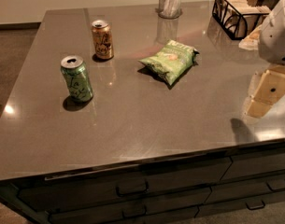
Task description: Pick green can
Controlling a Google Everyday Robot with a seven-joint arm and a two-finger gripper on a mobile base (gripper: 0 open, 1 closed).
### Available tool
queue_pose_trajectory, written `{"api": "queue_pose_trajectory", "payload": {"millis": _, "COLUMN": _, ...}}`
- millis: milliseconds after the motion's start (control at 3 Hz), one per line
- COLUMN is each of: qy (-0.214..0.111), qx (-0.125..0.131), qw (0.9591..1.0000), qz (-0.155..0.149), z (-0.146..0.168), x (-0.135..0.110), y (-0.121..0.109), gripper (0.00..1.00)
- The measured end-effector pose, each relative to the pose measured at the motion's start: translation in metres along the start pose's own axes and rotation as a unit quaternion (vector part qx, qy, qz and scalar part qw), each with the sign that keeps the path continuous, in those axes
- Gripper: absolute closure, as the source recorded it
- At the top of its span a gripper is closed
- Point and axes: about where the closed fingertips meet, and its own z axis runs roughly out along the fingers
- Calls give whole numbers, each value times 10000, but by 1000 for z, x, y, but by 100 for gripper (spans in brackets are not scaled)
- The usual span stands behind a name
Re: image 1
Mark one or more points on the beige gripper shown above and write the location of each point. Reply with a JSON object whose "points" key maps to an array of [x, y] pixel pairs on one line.
{"points": [[277, 37]]}

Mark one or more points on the black drawer handle upper right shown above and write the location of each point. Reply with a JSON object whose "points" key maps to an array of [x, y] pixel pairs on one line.
{"points": [[276, 185]]}

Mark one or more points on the orange soda can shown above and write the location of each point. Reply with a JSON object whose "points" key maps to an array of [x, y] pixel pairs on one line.
{"points": [[102, 39]]}

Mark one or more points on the black drawer handle lower right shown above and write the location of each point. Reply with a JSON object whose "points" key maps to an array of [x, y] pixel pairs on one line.
{"points": [[255, 205]]}

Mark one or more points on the green soda can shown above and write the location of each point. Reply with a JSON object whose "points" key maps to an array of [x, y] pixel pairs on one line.
{"points": [[76, 78]]}

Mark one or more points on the black wire basket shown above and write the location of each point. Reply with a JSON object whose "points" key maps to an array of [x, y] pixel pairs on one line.
{"points": [[238, 18]]}

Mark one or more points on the black drawer handle lower left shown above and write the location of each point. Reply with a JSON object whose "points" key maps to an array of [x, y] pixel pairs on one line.
{"points": [[134, 211]]}

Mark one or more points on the dark drawer cabinet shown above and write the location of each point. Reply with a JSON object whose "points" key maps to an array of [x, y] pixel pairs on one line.
{"points": [[178, 189]]}

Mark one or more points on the black drawer handle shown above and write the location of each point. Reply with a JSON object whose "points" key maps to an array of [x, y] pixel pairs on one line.
{"points": [[255, 205], [134, 211], [276, 185], [126, 189]]}

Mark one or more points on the clear glass jar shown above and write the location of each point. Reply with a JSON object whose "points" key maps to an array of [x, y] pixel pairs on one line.
{"points": [[169, 9]]}

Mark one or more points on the black drawer handle upper left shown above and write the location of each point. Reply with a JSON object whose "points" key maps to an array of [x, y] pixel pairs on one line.
{"points": [[126, 189]]}

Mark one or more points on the green chip bag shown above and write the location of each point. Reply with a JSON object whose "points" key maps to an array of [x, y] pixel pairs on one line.
{"points": [[171, 61]]}

